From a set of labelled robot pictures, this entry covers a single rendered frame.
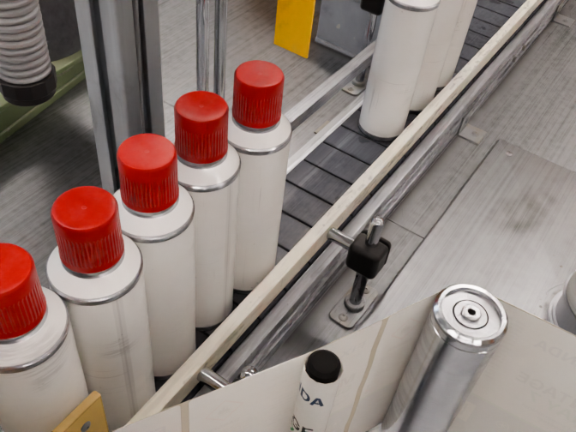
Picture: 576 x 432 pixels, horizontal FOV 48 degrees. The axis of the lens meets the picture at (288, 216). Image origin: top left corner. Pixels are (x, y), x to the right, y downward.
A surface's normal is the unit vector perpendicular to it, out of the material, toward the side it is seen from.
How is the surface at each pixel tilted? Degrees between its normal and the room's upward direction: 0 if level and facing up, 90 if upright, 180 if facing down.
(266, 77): 2
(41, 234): 0
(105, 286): 42
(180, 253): 90
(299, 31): 90
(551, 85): 0
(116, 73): 90
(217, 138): 90
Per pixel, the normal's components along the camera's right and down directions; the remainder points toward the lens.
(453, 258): 0.10, -0.69
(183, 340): 0.70, 0.56
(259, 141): 0.15, -0.04
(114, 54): -0.56, 0.56
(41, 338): 0.64, -0.24
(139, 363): 0.86, 0.42
